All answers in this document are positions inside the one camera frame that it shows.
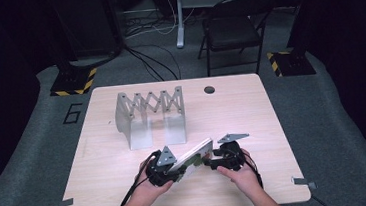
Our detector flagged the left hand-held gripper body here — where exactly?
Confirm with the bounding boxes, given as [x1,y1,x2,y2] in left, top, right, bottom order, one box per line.
[143,145,181,189]

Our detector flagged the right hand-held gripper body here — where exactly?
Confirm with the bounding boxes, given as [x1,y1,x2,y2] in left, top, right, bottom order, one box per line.
[207,130,253,174]

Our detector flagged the person's left hand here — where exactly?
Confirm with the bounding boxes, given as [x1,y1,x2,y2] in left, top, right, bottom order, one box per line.
[129,157,178,206]

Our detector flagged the person's right hand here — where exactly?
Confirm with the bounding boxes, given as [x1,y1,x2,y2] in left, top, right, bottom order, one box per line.
[214,146,264,199]

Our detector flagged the grey metal extendable book rack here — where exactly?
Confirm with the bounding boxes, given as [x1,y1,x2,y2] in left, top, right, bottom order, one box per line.
[112,85,189,153]

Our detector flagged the black yellow striped stand base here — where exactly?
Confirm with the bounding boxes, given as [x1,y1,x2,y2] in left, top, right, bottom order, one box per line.
[48,65,100,98]
[266,47,317,79]

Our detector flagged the black folding chair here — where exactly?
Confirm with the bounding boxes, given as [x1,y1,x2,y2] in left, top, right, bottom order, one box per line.
[192,0,282,80]

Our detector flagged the white desk leg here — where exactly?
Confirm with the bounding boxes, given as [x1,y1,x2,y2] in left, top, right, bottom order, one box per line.
[172,0,188,49]

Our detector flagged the black cabinet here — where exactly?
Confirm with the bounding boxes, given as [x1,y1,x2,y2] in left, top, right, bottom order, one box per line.
[47,0,125,62]

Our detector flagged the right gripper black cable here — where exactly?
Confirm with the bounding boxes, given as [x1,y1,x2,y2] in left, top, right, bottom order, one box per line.
[239,146,265,191]

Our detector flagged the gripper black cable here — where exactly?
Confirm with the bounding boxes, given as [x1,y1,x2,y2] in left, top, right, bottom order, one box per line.
[114,149,167,206]
[239,146,265,191]

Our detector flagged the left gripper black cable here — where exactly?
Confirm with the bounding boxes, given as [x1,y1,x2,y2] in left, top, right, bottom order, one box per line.
[114,149,167,206]

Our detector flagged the black floor cables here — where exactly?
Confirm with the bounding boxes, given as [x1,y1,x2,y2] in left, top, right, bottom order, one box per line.
[125,41,183,86]

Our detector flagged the white floor cable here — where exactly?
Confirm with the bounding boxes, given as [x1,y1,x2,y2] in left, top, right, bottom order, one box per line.
[121,0,199,40]

